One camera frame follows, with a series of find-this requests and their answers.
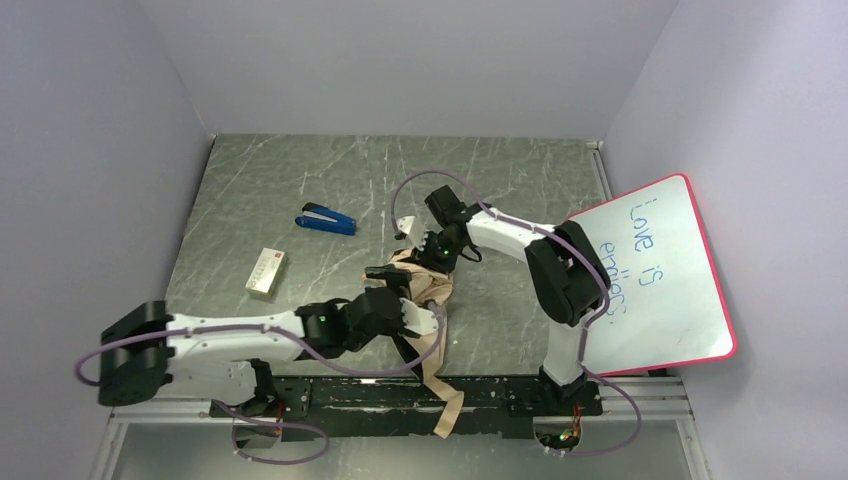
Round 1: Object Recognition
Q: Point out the pink-framed whiteboard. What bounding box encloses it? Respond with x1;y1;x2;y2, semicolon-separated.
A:
572;173;737;375

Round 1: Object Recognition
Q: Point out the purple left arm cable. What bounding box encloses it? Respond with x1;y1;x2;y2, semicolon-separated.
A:
74;301;448;466

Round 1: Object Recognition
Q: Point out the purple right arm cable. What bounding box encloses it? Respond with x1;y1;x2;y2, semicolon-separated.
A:
389;169;644;460

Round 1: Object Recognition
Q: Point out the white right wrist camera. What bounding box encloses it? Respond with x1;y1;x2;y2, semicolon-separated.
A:
395;216;430;251

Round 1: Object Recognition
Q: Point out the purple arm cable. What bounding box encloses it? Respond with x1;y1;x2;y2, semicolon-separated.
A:
389;169;644;460
74;301;448;466

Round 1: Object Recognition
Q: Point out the small white paper box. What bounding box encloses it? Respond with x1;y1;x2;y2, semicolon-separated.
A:
245;248;287;299

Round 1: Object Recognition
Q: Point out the aluminium frame rail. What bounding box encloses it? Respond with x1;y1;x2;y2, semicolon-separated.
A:
112;376;694;425

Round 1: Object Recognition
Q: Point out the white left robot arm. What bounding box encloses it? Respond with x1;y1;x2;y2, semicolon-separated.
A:
96;265;438;407

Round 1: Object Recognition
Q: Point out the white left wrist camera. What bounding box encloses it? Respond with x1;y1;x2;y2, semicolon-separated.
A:
400;298;439;338

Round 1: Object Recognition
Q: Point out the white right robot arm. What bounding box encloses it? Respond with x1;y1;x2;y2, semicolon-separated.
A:
412;185;610;398

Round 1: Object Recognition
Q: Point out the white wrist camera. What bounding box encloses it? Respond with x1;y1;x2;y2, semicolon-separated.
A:
395;216;430;251
400;298;439;338

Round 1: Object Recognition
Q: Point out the beige folding umbrella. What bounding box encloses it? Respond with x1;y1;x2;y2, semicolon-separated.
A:
363;249;465;439

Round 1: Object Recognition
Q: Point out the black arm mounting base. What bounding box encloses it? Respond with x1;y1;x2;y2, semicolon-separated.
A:
235;375;603;440

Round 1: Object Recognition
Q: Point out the blue stapler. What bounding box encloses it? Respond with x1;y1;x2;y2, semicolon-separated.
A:
295;202;357;236

